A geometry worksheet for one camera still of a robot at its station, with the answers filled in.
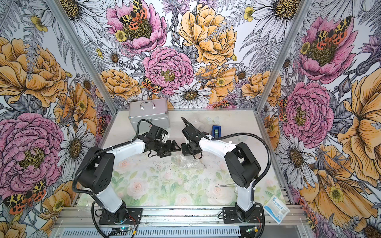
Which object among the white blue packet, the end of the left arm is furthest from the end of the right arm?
the white blue packet

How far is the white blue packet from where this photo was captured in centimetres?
75

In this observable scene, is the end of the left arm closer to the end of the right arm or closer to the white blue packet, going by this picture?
the end of the right arm
